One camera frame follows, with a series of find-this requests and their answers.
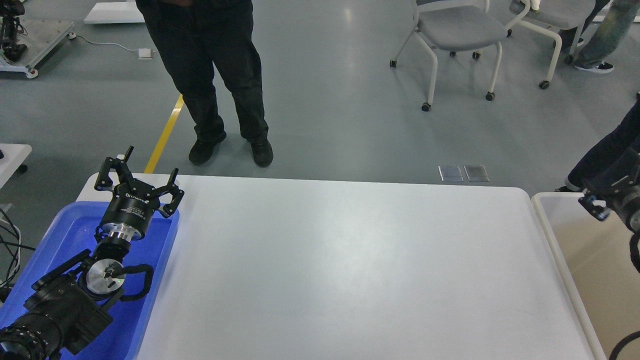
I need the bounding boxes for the white side table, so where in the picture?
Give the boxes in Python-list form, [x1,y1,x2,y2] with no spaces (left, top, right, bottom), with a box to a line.
[0,143,33,188]

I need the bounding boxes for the right metal floor plate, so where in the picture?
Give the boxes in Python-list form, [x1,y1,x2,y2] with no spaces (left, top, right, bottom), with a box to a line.
[464,164,490,183]

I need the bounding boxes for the robot stand base platform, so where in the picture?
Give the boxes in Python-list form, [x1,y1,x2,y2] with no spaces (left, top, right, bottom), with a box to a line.
[0,0,76,79]

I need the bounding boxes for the grey chair white frame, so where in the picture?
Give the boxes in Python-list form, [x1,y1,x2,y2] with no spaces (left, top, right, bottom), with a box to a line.
[389,0,508,112]

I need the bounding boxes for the blue plastic tray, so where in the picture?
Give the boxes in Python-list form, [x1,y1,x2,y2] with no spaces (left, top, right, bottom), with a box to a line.
[0,202,180,360]

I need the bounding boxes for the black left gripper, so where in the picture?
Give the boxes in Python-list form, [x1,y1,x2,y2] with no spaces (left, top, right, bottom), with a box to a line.
[94,146,185,241]

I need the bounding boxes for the white floor board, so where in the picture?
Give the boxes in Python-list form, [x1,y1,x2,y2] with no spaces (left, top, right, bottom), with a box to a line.
[83,0,145,25]

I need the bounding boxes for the person in black clothes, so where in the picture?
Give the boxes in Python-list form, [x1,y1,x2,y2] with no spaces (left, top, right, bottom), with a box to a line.
[135,0,274,167]

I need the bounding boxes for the white power strip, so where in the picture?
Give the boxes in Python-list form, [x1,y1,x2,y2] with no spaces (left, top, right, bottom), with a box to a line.
[137,48,153,60]

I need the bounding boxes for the left metal floor plate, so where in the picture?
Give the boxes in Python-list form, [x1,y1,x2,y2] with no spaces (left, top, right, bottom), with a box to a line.
[438,165,464,183]

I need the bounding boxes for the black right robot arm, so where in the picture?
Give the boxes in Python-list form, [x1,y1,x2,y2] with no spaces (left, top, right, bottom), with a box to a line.
[578,174,639,360]

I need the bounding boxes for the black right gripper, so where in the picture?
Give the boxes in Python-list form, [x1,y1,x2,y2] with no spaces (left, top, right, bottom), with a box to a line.
[578,175,640,231]

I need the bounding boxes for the metal floor plate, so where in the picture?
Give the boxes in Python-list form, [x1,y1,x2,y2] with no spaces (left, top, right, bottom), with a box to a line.
[438,165,464,183]
[464,164,490,183]

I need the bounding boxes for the black cables bundle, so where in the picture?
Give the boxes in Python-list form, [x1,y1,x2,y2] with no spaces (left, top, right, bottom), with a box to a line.
[0,204,36,301]

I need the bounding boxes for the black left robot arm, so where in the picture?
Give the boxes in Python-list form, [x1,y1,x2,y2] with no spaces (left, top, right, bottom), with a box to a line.
[1,146,185,360]

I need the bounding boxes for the person in sneakers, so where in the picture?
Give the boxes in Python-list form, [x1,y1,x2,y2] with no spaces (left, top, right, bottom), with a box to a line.
[573,0,640,74]

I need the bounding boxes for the beige plastic bin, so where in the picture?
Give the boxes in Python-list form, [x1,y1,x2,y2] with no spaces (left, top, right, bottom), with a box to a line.
[531,192,640,360]

